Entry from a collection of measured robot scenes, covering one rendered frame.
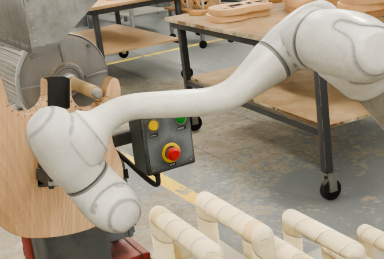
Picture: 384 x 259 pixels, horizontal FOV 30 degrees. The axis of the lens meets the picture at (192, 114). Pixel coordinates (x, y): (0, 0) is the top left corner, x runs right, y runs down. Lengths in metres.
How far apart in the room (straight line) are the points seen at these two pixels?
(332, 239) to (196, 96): 0.49
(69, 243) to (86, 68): 0.58
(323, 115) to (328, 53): 2.55
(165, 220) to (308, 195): 3.17
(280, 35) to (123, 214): 0.51
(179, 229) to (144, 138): 1.04
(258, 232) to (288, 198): 3.19
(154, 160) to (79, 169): 0.71
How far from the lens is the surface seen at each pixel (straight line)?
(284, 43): 1.54
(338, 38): 1.40
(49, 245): 2.23
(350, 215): 3.94
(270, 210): 4.05
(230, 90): 1.52
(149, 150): 2.07
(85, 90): 1.78
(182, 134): 2.11
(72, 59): 1.95
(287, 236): 1.26
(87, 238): 2.27
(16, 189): 1.78
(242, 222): 1.04
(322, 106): 3.95
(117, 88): 1.82
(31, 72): 1.92
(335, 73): 1.43
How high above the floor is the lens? 1.64
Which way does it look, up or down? 16 degrees down
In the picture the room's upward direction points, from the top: 7 degrees counter-clockwise
